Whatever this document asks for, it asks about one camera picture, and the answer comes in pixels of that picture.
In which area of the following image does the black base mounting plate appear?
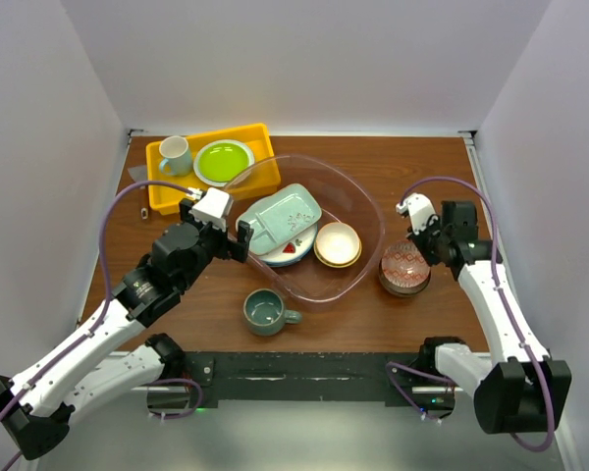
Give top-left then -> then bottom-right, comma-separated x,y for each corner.
161,351 -> 455,411

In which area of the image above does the grey rimmed plate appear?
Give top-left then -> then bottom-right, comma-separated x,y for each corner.
192,139 -> 256,189

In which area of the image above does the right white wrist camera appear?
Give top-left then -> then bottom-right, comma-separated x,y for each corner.
396,192 -> 440,235

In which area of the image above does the dark bowl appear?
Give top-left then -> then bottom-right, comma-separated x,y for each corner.
315,222 -> 361,246

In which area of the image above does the light blue rectangular dish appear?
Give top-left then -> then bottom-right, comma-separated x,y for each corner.
237,183 -> 322,255

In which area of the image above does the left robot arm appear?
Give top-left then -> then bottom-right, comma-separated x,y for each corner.
0,188 -> 252,460

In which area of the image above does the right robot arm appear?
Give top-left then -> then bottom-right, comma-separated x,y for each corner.
397,193 -> 571,434

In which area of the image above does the clear plastic bin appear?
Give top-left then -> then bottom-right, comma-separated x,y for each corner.
223,154 -> 385,307

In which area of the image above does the teal ceramic mug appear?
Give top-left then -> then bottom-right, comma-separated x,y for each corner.
242,289 -> 302,337

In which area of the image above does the light blue white mug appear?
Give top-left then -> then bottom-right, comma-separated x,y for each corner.
159,135 -> 193,177

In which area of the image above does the lime green plate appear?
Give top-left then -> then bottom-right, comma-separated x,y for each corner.
197,142 -> 252,183

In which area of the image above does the brown beige glazed bowl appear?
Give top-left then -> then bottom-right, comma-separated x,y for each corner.
378,272 -> 431,297

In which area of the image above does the watermelon pattern plate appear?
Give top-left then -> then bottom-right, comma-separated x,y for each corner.
259,239 -> 313,267
258,223 -> 318,267

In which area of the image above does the yellow plastic tray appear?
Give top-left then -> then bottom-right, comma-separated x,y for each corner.
145,123 -> 281,215

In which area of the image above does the red brown bottom bowl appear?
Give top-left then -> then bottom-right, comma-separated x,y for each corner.
379,240 -> 431,287

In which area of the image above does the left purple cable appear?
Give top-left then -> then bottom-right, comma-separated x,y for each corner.
0,181 -> 197,470

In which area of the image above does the yellow blue patterned bowl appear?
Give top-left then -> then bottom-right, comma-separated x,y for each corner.
314,243 -> 362,268

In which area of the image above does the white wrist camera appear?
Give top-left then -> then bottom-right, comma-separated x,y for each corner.
396,192 -> 440,235
187,187 -> 234,233

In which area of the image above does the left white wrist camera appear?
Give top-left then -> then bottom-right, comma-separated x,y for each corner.
187,187 -> 234,233

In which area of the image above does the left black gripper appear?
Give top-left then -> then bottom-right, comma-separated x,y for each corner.
179,198 -> 251,291

